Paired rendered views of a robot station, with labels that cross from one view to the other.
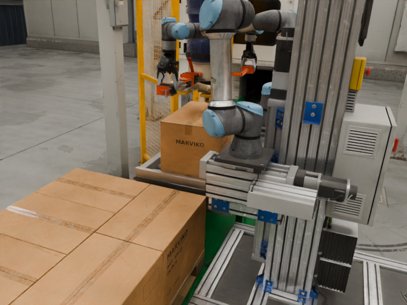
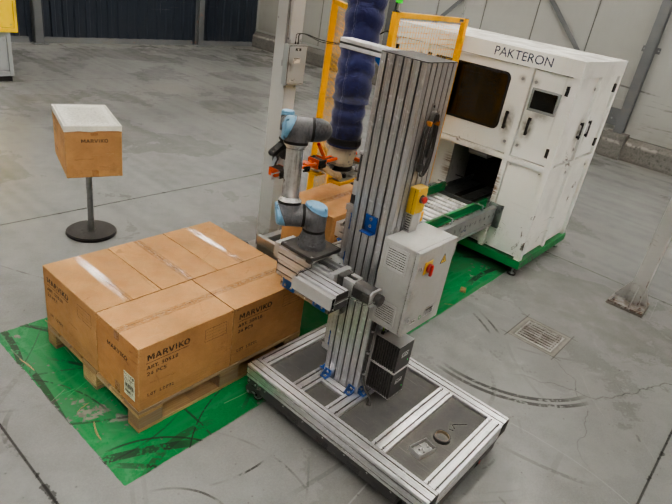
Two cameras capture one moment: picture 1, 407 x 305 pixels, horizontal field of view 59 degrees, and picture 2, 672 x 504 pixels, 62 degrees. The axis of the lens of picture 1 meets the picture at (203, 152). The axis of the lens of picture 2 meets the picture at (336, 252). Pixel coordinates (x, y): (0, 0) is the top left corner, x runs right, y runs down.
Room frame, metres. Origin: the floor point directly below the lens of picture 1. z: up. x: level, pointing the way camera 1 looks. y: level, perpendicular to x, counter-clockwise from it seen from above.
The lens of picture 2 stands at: (-0.94, -1.04, 2.32)
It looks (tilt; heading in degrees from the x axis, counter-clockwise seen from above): 27 degrees down; 16
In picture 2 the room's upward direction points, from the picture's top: 10 degrees clockwise
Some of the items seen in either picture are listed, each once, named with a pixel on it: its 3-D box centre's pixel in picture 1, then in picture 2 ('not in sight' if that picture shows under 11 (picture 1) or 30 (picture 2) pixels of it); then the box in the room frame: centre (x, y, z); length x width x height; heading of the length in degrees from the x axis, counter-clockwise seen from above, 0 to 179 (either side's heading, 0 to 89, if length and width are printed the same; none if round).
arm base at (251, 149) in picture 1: (246, 143); (312, 236); (1.50, -0.19, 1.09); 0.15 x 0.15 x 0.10
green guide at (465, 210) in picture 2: not in sight; (446, 221); (3.45, -0.65, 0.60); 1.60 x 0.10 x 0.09; 160
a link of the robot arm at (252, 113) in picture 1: (247, 117); (314, 215); (1.49, -0.18, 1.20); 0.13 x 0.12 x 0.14; 120
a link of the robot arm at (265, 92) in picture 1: (273, 94); not in sight; (1.96, -0.37, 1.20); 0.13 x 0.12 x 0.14; 107
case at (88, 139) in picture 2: not in sight; (87, 139); (2.49, 2.14, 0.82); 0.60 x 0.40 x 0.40; 52
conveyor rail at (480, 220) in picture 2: not in sight; (426, 245); (3.10, -0.58, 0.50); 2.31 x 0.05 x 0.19; 160
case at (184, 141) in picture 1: (202, 139); (332, 223); (2.44, 0.01, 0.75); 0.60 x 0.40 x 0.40; 164
